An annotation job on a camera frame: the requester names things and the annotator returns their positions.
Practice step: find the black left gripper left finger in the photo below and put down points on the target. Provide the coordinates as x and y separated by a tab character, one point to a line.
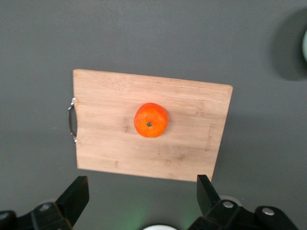
72	203

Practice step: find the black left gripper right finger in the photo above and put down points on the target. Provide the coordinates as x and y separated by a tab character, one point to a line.
216	213

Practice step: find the orange mandarin fruit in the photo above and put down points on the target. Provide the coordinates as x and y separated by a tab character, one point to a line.
151	119

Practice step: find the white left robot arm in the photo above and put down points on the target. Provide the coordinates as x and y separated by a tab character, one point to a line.
159	227

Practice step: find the wooden cutting board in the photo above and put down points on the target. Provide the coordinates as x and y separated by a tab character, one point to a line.
108	143

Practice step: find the light green bowl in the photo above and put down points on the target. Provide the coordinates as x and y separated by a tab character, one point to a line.
305	45

